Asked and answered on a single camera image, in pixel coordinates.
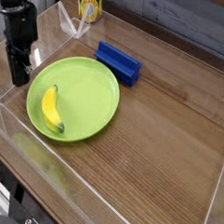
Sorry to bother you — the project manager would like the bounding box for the clear acrylic enclosure wall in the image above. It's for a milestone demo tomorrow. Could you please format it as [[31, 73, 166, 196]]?
[[0, 4, 224, 224]]

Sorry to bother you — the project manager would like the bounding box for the green round plate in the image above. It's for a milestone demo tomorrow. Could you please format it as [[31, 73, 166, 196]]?
[[26, 56, 120, 142]]

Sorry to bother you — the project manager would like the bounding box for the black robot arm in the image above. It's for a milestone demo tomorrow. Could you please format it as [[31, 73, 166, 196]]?
[[0, 0, 38, 86]]

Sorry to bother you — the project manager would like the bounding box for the yellow labelled tin can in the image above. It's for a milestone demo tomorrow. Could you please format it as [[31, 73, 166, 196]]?
[[77, 0, 103, 23]]

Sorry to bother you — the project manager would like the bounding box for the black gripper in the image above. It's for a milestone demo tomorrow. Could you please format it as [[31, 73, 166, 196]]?
[[0, 0, 38, 86]]

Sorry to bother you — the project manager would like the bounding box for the clear acrylic corner bracket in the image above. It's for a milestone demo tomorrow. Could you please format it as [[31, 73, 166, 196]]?
[[58, 1, 90, 39]]

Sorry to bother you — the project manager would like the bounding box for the blue plastic block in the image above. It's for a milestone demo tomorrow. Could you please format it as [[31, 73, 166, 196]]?
[[95, 41, 141, 86]]

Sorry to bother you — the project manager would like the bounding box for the yellow toy banana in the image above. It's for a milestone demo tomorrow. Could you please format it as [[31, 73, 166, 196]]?
[[41, 85, 65, 134]]

